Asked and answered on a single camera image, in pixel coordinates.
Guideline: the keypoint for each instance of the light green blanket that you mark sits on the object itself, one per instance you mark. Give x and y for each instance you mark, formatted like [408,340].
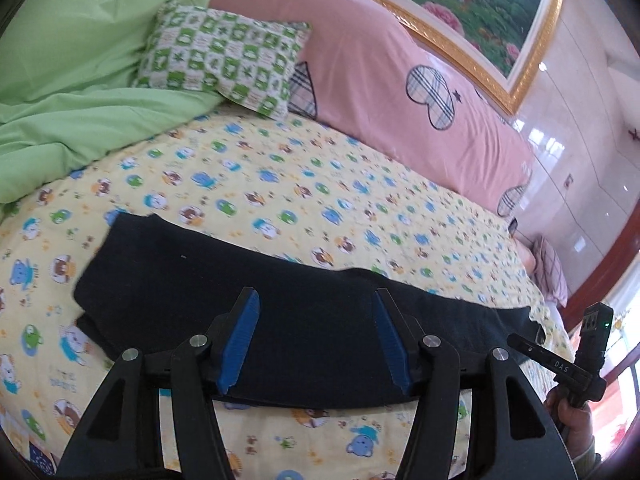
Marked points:
[75,60]

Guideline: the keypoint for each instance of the small pink plaid pillow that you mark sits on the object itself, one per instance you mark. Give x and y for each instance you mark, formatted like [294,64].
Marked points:
[550,270]

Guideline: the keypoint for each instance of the gold framed landscape painting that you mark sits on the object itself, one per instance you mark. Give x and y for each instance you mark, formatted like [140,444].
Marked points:
[475,5]

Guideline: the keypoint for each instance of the yellow cartoon printed bedsheet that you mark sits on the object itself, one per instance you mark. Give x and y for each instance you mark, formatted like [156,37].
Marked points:
[300,195]

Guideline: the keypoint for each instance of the black pants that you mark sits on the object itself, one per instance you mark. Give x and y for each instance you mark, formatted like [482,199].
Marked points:
[310,320]

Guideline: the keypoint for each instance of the person's right hand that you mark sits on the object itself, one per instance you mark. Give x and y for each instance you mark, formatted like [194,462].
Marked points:
[572,422]

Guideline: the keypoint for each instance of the pink quilt with plaid hearts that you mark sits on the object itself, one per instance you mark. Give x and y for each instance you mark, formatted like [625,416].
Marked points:
[365,75]

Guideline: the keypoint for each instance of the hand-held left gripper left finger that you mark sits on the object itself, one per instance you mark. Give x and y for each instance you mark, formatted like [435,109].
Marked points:
[239,345]

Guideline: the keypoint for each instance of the person's right forearm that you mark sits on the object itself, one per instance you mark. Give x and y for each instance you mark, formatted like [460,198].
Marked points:
[587,462]

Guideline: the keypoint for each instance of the green checkered pillow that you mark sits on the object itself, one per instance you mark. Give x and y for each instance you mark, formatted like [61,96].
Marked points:
[220,60]

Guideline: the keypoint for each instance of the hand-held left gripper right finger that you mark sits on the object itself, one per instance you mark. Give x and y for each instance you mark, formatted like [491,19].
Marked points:
[389,342]

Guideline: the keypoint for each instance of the red-brown wooden frame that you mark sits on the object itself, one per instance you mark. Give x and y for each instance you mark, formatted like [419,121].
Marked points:
[607,272]

